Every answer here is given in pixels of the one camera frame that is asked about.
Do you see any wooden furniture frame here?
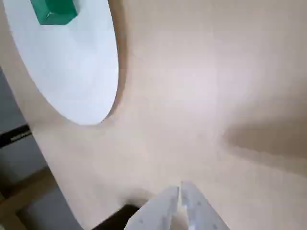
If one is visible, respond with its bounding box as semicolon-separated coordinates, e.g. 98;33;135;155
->
0;167;57;230

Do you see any black furniture bar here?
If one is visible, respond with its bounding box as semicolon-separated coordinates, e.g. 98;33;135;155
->
0;123;32;149

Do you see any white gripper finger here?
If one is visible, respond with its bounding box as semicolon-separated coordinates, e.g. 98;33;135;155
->
180;181;231;230
126;185;180;230

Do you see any white paper plate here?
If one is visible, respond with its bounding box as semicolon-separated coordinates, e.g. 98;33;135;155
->
3;0;120;126

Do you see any green cube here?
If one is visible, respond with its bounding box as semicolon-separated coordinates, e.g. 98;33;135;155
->
33;0;78;26

